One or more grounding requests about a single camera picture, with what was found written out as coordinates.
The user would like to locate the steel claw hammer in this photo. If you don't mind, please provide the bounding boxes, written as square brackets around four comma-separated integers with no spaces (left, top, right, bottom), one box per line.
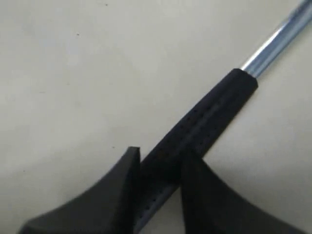
[134,0,312,233]

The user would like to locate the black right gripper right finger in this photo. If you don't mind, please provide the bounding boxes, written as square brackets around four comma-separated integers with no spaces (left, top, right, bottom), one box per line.
[180,153,303,234]

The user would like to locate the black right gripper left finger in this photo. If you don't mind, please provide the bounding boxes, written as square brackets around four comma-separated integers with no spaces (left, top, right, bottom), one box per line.
[19,147,140,234]

